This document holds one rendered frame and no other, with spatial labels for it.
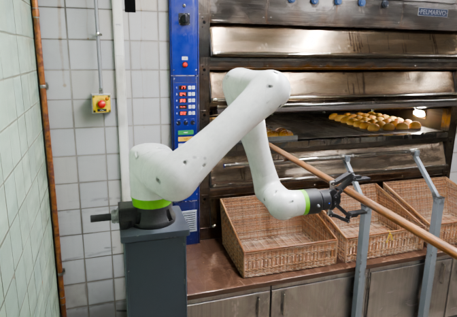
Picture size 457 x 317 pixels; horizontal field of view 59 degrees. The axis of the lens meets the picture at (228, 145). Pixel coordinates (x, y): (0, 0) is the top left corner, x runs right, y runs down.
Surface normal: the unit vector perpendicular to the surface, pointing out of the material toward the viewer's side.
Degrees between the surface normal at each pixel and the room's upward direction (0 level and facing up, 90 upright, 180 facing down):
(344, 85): 70
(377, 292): 91
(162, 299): 90
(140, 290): 90
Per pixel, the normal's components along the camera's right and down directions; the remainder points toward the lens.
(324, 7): 0.30, 0.22
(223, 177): 0.29, -0.13
